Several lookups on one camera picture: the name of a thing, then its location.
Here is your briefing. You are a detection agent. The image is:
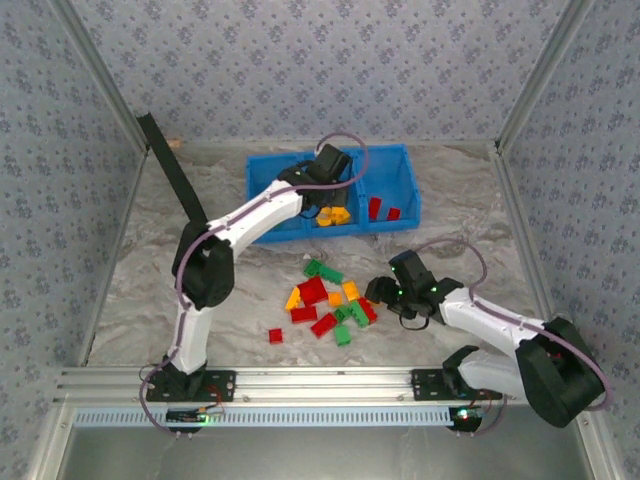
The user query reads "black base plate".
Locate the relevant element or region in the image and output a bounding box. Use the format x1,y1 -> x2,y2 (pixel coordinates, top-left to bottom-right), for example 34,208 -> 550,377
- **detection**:
411,368 -> 504,403
144,368 -> 237,403

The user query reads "light blue slotted duct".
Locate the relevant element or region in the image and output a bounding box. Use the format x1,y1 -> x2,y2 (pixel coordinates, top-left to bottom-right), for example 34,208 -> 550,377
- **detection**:
72,405 -> 454,429

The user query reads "right circuit board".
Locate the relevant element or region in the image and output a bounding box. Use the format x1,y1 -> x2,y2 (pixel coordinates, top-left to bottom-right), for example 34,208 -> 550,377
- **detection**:
448,405 -> 485,431

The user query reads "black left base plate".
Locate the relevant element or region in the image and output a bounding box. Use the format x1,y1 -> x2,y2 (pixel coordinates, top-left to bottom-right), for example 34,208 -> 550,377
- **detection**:
144,368 -> 237,403

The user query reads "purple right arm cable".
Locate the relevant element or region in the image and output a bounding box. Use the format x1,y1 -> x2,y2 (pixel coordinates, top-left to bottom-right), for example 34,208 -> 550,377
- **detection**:
399,237 -> 614,437

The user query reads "aluminium corner post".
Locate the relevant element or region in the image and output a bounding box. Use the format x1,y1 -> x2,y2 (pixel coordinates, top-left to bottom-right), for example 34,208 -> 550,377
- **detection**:
494,0 -> 599,154
47,0 -> 151,154

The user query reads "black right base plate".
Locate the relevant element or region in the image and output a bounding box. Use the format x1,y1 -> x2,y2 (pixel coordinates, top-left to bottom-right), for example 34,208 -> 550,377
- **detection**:
411,368 -> 504,403

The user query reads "aluminium back rail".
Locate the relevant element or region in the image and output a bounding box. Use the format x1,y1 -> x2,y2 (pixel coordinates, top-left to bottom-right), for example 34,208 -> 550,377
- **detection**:
177,139 -> 496,150

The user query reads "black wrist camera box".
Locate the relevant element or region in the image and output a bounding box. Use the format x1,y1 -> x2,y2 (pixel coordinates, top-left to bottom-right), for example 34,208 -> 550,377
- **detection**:
313,143 -> 352,182
388,251 -> 432,297

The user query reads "large red lego brick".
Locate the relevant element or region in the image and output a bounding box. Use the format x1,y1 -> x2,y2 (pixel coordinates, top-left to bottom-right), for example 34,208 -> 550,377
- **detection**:
297,276 -> 329,306

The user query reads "left circuit board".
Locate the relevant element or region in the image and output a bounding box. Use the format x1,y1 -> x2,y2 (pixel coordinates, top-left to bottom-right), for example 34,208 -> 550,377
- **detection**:
166,407 -> 225,425

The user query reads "aluminium front post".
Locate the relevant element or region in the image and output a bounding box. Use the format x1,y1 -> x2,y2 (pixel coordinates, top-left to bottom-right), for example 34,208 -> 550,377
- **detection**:
574,414 -> 621,480
24,402 -> 76,480

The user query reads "blue three-compartment bin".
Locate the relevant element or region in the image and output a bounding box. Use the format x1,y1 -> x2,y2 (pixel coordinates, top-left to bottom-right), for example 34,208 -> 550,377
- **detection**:
245,143 -> 423,246

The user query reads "aluminium front rail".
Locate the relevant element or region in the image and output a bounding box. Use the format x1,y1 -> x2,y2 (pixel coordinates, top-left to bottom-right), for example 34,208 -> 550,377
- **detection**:
53,366 -> 526,404

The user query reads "circuit board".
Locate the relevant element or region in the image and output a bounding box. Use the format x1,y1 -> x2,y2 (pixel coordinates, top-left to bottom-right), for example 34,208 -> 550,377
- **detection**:
166,407 -> 225,425
448,405 -> 485,431

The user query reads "grey metal tray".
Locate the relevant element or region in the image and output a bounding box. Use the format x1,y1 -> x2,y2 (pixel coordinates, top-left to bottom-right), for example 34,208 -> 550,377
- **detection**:
49,424 -> 601,480

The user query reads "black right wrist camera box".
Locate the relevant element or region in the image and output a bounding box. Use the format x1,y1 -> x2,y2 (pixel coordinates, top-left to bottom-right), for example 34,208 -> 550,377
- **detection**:
388,251 -> 432,297

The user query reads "aluminium side rail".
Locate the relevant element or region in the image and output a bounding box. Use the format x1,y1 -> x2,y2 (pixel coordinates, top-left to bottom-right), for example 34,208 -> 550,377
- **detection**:
492,144 -> 564,326
77,147 -> 151,369

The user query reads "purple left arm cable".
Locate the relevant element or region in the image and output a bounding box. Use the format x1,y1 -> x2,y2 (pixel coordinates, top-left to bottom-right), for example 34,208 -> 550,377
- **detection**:
138,130 -> 371,437

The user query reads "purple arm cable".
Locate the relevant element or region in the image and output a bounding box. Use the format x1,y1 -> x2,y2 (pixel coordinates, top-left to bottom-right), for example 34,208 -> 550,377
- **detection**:
138,130 -> 371,437
399,237 -> 614,437

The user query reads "black cable channel strip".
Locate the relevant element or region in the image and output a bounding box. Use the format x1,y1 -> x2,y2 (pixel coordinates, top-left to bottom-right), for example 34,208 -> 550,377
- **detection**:
135,112 -> 211,236

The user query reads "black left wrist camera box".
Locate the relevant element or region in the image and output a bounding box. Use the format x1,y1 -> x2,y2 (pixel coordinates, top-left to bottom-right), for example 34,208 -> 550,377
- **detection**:
313,143 -> 352,182

